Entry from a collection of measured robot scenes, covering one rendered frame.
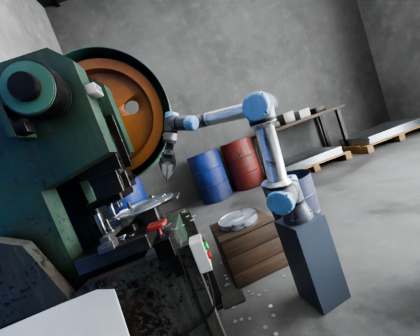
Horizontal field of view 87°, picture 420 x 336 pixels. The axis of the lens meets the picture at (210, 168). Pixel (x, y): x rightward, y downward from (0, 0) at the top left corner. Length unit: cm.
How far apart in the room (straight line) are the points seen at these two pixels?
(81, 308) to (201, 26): 470
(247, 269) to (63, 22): 510
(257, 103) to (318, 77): 442
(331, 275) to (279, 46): 448
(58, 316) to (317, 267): 109
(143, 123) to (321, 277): 131
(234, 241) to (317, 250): 53
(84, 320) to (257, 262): 102
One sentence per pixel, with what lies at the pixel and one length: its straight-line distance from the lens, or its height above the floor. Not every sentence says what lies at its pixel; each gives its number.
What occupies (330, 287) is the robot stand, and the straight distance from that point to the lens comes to 135.
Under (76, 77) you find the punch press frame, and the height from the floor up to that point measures 137.
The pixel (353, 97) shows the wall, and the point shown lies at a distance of 564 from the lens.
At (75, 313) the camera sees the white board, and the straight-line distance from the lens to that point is 109.
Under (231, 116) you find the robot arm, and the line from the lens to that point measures 115.
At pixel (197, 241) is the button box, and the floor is 62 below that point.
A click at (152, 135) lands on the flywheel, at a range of 145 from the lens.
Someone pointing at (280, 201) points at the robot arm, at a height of 63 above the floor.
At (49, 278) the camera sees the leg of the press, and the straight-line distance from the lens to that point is 109.
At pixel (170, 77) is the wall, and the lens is 465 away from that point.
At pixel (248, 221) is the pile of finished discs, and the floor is 38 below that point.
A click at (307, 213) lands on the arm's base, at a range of 118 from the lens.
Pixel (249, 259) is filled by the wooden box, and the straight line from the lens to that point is 160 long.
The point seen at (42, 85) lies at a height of 132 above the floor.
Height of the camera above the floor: 95
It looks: 5 degrees down
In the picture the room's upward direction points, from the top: 20 degrees counter-clockwise
